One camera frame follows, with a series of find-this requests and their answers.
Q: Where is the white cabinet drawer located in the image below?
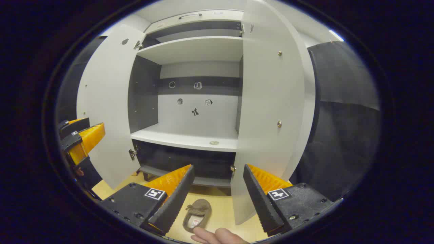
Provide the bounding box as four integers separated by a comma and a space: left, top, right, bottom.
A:
144, 9, 244, 33

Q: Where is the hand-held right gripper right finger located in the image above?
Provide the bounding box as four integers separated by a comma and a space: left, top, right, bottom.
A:
243, 164, 343, 237

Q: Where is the ceiling light panel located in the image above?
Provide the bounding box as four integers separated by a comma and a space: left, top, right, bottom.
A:
328, 29, 345, 42

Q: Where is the white shoe cabinet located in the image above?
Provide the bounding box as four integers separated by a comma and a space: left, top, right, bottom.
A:
129, 9, 245, 188

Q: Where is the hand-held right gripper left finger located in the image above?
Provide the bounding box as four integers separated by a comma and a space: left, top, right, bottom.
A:
100, 165, 195, 235

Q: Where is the white shoe cabinet door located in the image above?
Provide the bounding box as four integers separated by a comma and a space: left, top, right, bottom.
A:
231, 0, 316, 226
76, 24, 147, 189

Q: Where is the brown suede shoe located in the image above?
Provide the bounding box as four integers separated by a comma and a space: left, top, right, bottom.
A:
183, 199, 212, 233

